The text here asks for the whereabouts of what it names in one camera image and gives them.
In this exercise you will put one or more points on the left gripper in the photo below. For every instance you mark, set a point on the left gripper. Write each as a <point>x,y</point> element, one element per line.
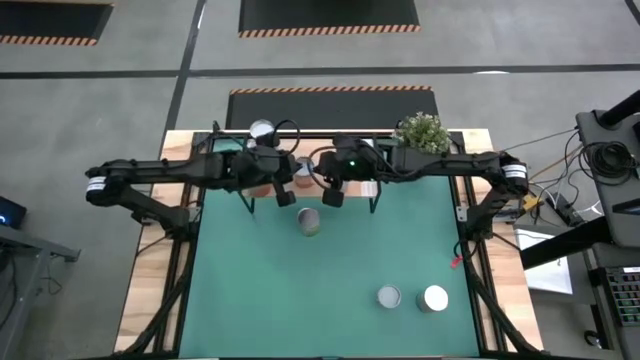
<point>260,167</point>

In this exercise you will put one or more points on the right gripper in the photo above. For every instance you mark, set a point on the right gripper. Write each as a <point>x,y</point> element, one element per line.
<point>350,162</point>

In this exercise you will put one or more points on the apple can orange label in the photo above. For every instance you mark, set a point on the apple can orange label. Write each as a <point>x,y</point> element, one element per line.
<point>260,192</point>

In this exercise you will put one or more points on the peaches can green label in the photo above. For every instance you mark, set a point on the peaches can green label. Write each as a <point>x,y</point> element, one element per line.
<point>261,129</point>

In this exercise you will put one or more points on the red mixed fruit can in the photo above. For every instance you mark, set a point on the red mixed fruit can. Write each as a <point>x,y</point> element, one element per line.
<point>303,167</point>

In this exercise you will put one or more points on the green oranges can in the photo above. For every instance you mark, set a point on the green oranges can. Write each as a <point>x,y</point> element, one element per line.
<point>308,218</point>

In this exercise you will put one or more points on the tomatoes can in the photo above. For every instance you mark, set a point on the tomatoes can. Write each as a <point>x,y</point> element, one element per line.
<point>389,296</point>

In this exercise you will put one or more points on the plain silver can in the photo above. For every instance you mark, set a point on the plain silver can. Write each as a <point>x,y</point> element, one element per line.
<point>434,297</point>

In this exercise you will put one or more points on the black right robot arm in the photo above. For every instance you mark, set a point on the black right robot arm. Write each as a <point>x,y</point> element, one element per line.
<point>450,162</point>

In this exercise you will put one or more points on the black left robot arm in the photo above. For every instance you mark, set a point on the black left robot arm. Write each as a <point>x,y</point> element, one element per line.
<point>165,170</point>

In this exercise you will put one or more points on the black striped floor mat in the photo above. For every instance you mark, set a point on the black striped floor mat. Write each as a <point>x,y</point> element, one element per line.
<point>325,110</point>
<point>50,20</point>
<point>328,15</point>

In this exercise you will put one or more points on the potted plant striped pot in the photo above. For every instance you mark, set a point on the potted plant striped pot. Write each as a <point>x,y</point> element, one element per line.
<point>422,132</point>

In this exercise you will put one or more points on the green table mat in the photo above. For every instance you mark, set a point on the green table mat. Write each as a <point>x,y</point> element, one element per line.
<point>280,300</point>

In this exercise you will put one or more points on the red tag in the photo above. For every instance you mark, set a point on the red tag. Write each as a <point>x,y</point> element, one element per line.
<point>456,261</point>

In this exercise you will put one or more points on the yellow plug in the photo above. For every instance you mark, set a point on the yellow plug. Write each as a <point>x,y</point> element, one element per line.
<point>530,202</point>

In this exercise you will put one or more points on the black power strip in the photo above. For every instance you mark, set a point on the black power strip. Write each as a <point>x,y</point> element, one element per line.
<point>567,212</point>

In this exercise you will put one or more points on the white paper sheet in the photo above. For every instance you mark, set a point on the white paper sheet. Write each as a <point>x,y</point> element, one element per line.
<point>547,277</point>

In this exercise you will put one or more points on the black metal bar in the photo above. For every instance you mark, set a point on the black metal bar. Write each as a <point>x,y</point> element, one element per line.
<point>565,243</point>

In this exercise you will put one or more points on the grey equipment stand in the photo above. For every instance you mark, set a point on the grey equipment stand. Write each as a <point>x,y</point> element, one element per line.
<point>595,130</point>

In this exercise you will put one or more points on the grey side table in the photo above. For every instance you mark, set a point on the grey side table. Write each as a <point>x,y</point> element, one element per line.
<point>22,250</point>

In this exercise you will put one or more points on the black device blue light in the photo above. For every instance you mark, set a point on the black device blue light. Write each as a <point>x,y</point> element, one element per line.
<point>10,212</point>

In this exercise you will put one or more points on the backlit keyboard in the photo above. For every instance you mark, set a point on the backlit keyboard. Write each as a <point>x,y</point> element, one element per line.
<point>625,295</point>

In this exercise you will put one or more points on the black rig frame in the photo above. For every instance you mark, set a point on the black rig frame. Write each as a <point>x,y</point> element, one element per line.
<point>201,140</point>

